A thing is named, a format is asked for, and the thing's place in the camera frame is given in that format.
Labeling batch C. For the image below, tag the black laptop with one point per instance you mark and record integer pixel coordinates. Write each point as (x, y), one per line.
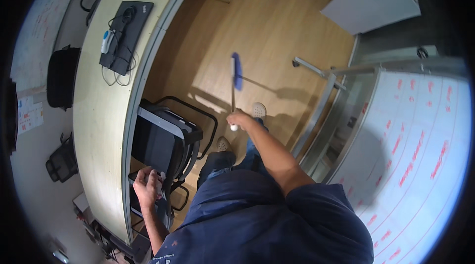
(128, 34)

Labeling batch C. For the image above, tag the black chair with metal frame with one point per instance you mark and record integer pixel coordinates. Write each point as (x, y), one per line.
(163, 141)

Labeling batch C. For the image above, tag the paper sheet with red marks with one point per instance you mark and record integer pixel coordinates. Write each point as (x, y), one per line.
(30, 115)

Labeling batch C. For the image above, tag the white cabinet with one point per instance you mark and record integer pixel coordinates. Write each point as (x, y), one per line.
(371, 0)

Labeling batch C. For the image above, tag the person's right hand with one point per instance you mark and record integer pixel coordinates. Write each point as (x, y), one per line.
(242, 118)

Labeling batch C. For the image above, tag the person's left hand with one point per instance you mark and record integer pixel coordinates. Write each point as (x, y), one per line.
(146, 188)

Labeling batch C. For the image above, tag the person's left fingers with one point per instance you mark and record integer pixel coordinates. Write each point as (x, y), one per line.
(145, 174)

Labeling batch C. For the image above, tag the metal whiteboard stand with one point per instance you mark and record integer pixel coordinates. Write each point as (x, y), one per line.
(323, 104)

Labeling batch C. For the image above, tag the whiteboard with red writing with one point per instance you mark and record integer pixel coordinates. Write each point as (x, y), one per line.
(408, 160)

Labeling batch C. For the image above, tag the person's legs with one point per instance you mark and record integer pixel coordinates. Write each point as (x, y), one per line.
(222, 162)

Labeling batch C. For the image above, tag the person's body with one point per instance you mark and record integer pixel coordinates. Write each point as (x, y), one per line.
(259, 223)

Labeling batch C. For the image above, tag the heap of clutter under desk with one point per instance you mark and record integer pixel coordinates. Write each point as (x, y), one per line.
(107, 234)

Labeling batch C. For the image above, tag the wall whiteboard with faint writing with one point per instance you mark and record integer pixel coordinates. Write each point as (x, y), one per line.
(48, 19)

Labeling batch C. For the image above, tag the person's right fingers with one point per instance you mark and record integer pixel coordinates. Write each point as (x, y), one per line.
(233, 118)

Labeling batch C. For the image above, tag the white cloth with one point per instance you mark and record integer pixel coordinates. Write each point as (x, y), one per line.
(160, 184)

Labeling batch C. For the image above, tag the white and blue device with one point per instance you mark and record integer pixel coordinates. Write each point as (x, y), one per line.
(107, 40)

